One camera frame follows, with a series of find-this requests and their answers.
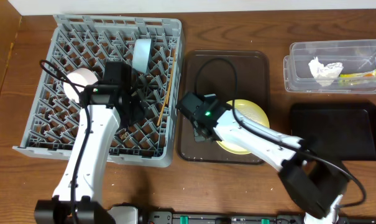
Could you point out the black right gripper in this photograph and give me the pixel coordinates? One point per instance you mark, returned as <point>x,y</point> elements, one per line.
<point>199,132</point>

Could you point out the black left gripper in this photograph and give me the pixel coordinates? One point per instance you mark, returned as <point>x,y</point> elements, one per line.
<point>141,104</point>

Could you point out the yellow plate with crumbs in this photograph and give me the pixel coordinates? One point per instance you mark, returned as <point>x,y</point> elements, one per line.
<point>251,111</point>

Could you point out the pink bowl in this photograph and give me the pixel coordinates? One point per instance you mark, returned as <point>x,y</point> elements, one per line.
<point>80,77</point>

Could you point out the light blue bowl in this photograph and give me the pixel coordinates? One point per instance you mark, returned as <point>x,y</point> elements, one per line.
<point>142,55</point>

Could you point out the white napkin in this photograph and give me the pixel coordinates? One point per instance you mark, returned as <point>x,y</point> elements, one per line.
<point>325,75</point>

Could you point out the green snack wrapper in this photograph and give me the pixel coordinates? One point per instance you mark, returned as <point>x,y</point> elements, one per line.
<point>357,78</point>

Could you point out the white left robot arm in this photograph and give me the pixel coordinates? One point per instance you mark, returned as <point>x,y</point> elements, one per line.
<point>107,105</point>

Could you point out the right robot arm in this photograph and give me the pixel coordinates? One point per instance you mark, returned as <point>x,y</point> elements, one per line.
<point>316,183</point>

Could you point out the grey plastic dish rack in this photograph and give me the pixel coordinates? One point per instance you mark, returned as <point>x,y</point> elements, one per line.
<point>89,42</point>

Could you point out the black plastic bin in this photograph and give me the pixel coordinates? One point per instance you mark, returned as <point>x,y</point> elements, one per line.
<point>345,130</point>

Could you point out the clear plastic bin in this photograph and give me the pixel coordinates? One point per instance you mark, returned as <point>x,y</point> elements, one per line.
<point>356,56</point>

